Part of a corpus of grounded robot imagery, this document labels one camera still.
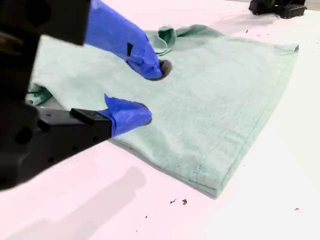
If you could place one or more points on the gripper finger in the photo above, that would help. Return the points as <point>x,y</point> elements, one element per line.
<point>100,125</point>
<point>117,37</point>

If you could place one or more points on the pale green T-shirt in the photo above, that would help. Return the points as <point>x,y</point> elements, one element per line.
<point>200,112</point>

